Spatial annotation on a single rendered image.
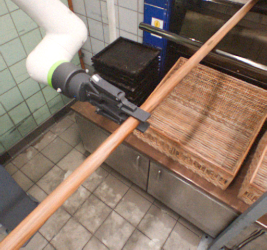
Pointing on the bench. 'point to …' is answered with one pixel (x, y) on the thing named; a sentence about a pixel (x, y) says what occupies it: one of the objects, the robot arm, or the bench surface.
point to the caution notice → (157, 24)
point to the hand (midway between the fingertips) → (135, 117)
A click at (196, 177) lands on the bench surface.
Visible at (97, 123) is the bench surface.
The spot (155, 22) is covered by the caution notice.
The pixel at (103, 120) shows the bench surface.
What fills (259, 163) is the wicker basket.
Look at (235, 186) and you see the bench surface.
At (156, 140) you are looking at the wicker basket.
